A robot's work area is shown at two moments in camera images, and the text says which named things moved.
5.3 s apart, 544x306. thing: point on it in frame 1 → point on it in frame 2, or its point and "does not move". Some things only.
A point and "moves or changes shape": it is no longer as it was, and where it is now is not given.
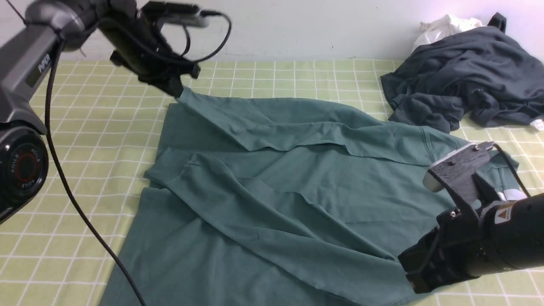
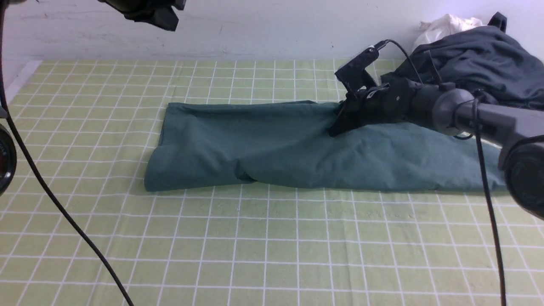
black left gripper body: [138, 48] → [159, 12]
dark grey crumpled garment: [478, 75] does not move
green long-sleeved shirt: [262, 202] moves or changes shape
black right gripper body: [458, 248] → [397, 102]
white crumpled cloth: [445, 27] does not move
